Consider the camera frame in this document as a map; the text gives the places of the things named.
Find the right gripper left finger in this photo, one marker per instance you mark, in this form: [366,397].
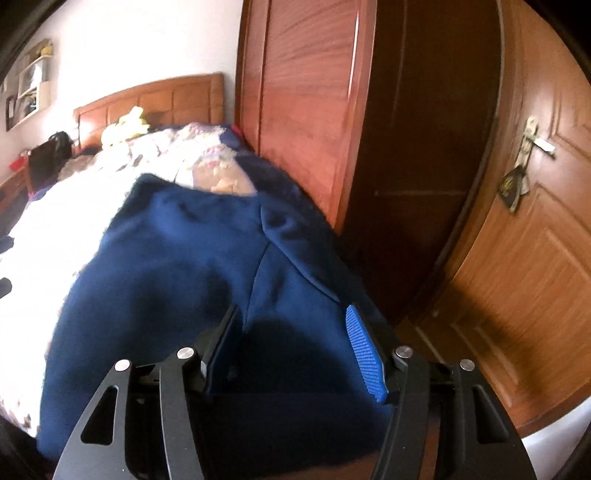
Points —
[141,421]

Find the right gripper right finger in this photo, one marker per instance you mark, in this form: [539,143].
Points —
[447,421]

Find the navy blue suit jacket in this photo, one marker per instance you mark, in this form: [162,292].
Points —
[169,266]

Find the wooden bedroom door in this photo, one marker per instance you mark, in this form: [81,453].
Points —
[516,298]

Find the orange floral bed sheet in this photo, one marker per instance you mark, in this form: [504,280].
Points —
[56,236]

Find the wooden desk along window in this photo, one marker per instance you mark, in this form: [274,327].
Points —
[14,198]

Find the pink floral quilt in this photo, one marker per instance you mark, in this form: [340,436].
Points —
[193,156]

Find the red bowl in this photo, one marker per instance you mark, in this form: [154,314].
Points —
[18,164]

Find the yellow Pikachu plush toy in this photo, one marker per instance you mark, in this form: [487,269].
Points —
[128,126]

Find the wooden louvred wardrobe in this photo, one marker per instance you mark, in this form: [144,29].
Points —
[382,112]

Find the wooden bed headboard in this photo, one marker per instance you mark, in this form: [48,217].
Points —
[174,101]

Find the dark pouch hanging on handle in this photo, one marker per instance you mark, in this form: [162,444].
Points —
[513,186]

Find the metal door handle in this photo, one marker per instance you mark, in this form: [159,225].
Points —
[530,140]

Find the white wall shelf unit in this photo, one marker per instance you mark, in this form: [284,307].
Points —
[29,86]

